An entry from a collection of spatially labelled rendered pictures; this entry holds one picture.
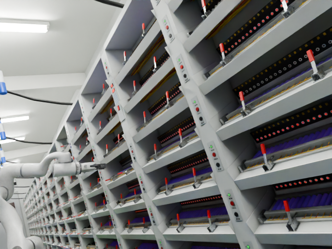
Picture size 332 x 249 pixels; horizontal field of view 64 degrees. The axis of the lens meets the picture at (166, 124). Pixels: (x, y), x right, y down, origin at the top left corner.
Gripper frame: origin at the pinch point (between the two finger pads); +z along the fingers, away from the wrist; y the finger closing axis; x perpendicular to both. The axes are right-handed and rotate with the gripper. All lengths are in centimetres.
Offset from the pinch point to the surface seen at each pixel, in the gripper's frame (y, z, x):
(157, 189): -34.6, 21.0, 23.3
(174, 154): -70, 14, 11
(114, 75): -33, 4, -53
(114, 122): -12.1, 8.1, -28.1
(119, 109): -28.8, 6.1, -30.5
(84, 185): 107, 15, -2
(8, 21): 86, -53, -175
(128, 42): -42, 13, -74
